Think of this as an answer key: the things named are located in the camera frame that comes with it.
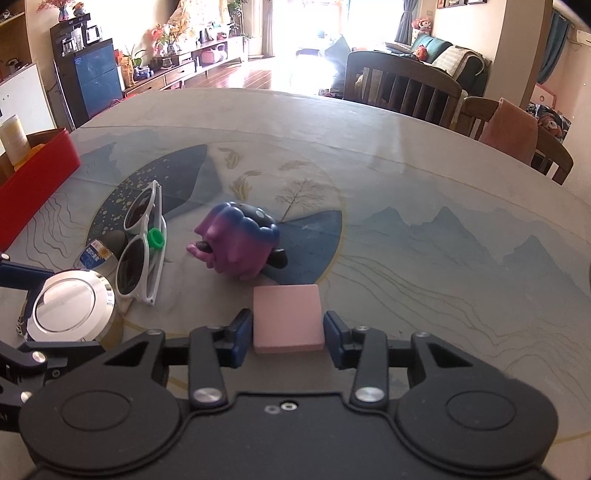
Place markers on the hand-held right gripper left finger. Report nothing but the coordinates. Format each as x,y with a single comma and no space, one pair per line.
242,339

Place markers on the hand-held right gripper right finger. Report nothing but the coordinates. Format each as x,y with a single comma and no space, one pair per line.
334,339

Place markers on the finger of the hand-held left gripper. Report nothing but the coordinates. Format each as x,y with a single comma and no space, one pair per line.
27,364
21,276

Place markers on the pink square block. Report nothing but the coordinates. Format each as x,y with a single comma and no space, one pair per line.
287,318

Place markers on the round white jar lid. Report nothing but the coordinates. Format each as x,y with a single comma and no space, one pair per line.
69,307

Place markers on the red storage box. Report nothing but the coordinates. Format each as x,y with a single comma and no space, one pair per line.
37,184

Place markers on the purple plastic toy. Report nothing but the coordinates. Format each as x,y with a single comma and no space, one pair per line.
240,242

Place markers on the white sunglasses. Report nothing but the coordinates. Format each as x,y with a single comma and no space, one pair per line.
138,258

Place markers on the white yellow cylinder bottle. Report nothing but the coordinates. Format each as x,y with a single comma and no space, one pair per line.
14,138

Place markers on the small clear plastic bottle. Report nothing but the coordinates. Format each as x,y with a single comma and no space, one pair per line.
94,254

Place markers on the green plastic cap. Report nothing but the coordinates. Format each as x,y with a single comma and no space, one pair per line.
156,240

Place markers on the printed table cover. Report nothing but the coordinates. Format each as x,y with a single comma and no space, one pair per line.
415,230

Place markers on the white cabinet door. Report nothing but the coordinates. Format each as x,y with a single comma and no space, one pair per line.
25,99

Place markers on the black cabinet with blue panel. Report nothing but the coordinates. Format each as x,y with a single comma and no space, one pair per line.
94,76

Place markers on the potted green plant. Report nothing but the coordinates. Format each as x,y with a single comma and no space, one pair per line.
134,57

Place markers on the wooden slat-back chair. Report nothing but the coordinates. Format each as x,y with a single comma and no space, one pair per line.
401,87

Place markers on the low wooden media cabinet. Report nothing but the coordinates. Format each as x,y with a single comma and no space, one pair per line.
184,69

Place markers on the pink towel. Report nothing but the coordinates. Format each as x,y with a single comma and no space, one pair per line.
508,131

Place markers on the wooden chair with towel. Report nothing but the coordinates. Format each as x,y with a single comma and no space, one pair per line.
554,159

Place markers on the pink bag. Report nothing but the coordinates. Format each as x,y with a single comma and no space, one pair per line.
212,56

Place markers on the pile of plush toys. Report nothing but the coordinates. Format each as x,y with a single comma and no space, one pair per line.
545,121

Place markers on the white knitted blanket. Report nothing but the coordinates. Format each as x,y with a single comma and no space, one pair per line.
455,60

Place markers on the teal sofa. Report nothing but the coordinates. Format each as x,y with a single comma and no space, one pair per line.
438,50

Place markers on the blue window curtain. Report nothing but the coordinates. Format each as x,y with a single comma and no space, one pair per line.
406,21

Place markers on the plush doll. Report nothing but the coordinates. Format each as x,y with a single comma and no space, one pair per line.
421,23

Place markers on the blue doorway curtain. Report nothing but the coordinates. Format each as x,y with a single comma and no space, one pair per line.
554,46

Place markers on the white air conditioner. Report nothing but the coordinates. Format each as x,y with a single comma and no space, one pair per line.
581,37

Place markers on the framed wall pictures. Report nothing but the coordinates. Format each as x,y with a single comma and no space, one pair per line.
461,2

